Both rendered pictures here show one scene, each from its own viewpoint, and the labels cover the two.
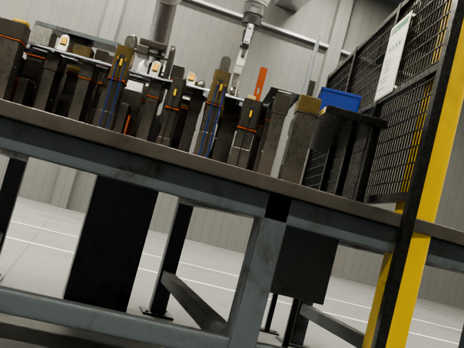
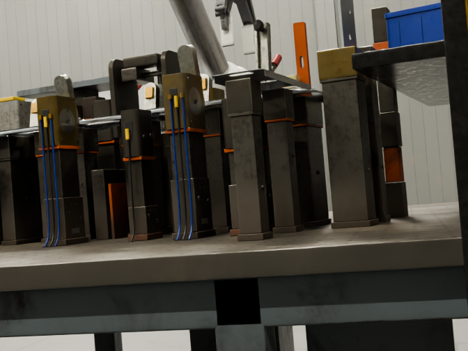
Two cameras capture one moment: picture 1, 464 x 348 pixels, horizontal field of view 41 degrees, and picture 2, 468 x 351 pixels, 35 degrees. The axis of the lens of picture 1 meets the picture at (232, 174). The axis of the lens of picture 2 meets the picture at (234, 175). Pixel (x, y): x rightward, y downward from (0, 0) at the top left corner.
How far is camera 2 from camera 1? 103 cm
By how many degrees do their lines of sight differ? 26
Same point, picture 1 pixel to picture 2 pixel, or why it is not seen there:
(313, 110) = (346, 69)
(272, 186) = (198, 271)
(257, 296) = not seen: outside the picture
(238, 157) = not seen: hidden behind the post
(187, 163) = (45, 282)
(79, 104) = not seen: hidden behind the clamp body
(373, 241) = (453, 305)
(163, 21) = (186, 12)
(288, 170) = (340, 189)
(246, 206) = (181, 317)
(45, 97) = (10, 200)
